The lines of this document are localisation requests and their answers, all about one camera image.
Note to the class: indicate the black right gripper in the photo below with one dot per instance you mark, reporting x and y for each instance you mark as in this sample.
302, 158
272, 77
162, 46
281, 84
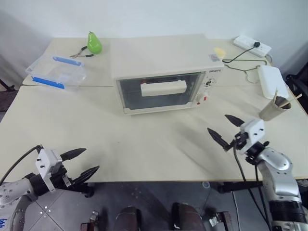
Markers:
240, 142

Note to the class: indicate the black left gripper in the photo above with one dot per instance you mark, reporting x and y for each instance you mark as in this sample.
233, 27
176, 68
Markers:
63, 176

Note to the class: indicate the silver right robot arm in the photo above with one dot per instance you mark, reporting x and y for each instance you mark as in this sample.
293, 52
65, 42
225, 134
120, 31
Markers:
281, 173

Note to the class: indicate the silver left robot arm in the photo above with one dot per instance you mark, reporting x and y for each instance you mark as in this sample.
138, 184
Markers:
16, 192

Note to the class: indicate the cream toaster oven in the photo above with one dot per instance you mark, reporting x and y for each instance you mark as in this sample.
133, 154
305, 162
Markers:
154, 55

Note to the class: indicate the black table caster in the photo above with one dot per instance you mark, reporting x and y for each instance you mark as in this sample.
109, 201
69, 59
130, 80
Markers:
87, 190

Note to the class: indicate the metal cup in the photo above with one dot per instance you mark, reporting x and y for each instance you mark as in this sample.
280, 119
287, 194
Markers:
273, 111

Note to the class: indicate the metal clamp block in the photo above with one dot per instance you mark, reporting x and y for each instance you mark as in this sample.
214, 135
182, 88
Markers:
90, 221
220, 219

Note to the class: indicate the wooden stick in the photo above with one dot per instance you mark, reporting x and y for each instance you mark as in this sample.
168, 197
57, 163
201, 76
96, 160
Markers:
295, 97
275, 94

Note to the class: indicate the white flat rectangular box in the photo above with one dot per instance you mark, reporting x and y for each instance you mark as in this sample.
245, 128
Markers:
272, 80

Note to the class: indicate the dark rounded shape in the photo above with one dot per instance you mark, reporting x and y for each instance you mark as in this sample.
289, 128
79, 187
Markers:
128, 219
187, 217

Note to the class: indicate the black object beside table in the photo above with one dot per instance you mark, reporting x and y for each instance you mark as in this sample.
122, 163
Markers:
298, 83

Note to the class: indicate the white power strip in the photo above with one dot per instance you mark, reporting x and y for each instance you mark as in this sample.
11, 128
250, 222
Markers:
250, 44

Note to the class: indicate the clear plastic box, blue clips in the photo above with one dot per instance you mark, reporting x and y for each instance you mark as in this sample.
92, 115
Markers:
57, 73

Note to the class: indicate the green pear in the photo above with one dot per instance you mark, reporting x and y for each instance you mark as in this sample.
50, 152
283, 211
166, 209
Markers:
94, 44

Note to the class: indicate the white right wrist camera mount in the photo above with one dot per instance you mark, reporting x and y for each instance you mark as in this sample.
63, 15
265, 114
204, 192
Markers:
253, 130

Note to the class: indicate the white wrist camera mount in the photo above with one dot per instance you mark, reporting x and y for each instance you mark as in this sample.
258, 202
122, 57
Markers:
253, 130
48, 163

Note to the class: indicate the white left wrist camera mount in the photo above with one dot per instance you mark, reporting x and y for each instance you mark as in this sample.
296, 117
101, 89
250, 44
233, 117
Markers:
48, 163

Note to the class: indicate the black table frame bar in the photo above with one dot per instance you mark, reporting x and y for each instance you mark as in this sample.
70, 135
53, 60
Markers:
240, 186

